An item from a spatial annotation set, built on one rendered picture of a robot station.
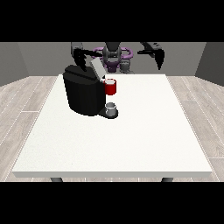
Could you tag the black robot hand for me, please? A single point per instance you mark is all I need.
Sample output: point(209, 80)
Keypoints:
point(159, 57)
point(79, 58)

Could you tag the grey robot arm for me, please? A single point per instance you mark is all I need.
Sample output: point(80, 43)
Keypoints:
point(153, 45)
point(76, 46)

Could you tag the pale grey machine lid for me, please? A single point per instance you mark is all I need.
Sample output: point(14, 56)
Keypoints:
point(98, 68)

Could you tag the black coffee machine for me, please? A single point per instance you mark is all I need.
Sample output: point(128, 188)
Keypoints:
point(83, 92)

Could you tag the small grey coffee pod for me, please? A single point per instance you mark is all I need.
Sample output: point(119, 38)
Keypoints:
point(124, 67)

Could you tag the red pod holder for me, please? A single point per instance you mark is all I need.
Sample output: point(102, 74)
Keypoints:
point(110, 87)

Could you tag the grey robot trunk purple rings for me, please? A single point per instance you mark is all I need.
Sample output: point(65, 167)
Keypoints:
point(111, 55)

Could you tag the small grey cup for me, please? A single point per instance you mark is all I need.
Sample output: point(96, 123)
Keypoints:
point(111, 109)

